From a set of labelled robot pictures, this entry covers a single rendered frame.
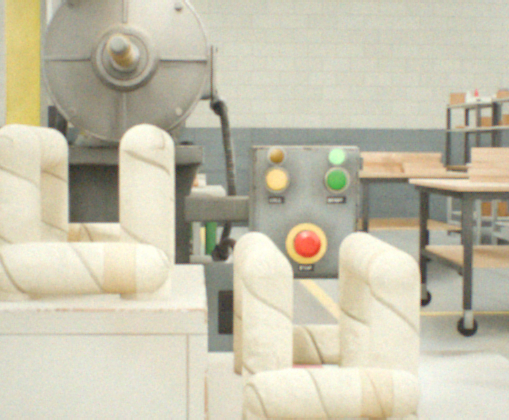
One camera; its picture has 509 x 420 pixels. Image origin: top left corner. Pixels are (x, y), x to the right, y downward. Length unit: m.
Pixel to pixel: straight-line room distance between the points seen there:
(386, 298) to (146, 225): 0.16
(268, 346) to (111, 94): 1.09
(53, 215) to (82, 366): 0.22
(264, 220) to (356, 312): 0.88
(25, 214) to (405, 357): 0.25
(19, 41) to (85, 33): 7.25
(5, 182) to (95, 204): 1.21
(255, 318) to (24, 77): 8.31
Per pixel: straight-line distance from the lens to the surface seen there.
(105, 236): 0.94
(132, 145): 0.76
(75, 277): 0.75
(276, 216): 1.81
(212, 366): 0.98
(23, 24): 9.08
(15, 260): 0.75
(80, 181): 1.97
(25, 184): 0.76
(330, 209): 1.81
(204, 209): 1.90
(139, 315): 0.73
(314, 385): 0.76
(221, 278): 2.01
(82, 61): 1.82
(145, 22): 1.82
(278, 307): 0.76
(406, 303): 0.77
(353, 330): 0.94
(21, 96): 9.04
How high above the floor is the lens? 1.12
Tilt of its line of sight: 3 degrees down
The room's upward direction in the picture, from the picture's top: straight up
